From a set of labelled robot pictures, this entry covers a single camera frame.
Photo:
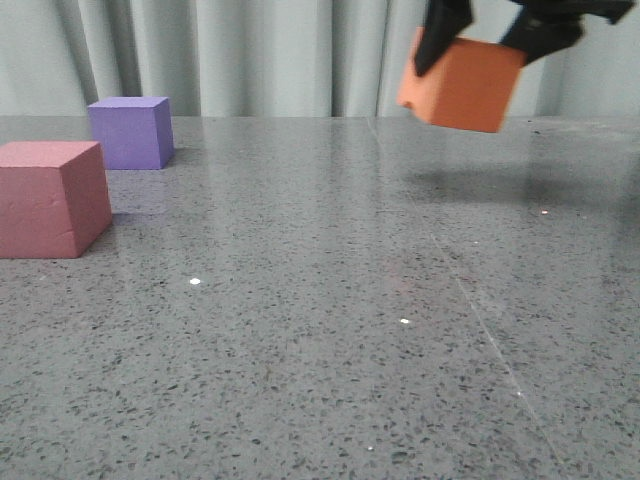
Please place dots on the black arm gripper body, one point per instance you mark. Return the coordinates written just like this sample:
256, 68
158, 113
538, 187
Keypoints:
612, 10

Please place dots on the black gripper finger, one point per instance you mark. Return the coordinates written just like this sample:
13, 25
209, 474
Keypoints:
443, 21
536, 35

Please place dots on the orange foam cube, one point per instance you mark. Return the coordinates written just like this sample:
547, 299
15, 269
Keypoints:
468, 88

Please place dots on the pale green curtain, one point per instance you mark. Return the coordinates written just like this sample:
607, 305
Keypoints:
211, 58

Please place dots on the purple foam cube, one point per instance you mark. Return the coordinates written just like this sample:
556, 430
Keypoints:
135, 133

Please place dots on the pink foam cube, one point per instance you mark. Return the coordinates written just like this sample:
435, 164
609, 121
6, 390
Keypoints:
54, 198

